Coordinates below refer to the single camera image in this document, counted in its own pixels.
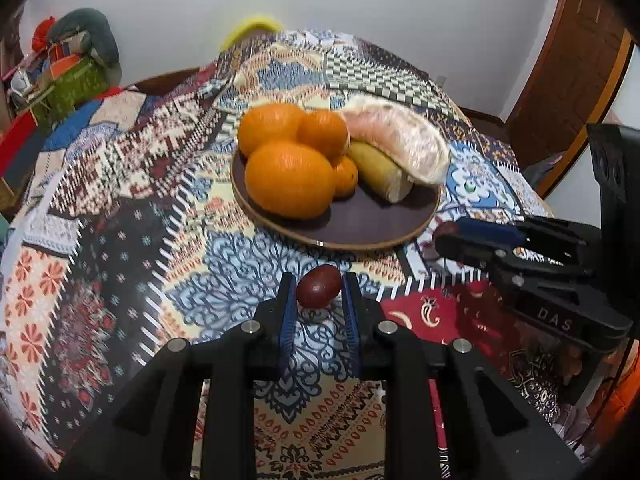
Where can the small orange box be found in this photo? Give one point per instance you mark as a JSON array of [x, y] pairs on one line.
[[65, 63]]

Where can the patchwork patterned tablecloth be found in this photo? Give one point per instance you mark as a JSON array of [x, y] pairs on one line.
[[150, 185]]

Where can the yellow banana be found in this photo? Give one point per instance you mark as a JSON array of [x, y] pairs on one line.
[[375, 167]]

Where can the person's orange clothing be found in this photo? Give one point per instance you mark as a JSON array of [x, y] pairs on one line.
[[622, 400]]

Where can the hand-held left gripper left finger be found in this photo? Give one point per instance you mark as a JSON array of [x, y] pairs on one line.
[[287, 321]]

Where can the dark red passion fruit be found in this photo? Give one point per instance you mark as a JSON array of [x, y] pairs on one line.
[[446, 229], [319, 287]]

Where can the small orange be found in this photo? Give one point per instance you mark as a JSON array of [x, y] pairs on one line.
[[346, 177]]

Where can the medium orange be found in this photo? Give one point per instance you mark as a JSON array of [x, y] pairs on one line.
[[325, 132]]

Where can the green patterned box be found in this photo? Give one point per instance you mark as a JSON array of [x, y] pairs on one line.
[[75, 86]]

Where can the brown wooden door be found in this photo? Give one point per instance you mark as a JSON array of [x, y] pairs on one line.
[[570, 85]]

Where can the peeled pomelo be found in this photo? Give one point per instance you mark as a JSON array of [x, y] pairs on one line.
[[400, 130]]

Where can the red flower decoration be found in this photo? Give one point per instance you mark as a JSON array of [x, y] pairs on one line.
[[42, 32]]

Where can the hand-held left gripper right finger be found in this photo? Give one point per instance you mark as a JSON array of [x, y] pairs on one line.
[[351, 326]]

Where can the large orange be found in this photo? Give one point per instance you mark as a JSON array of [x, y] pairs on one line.
[[290, 180], [267, 125]]

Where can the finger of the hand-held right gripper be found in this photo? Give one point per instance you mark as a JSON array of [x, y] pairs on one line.
[[465, 247], [487, 231]]

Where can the white round object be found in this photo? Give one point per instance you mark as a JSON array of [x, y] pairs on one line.
[[19, 82]]

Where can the dark brown round plate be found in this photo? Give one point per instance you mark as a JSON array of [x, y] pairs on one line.
[[370, 220]]

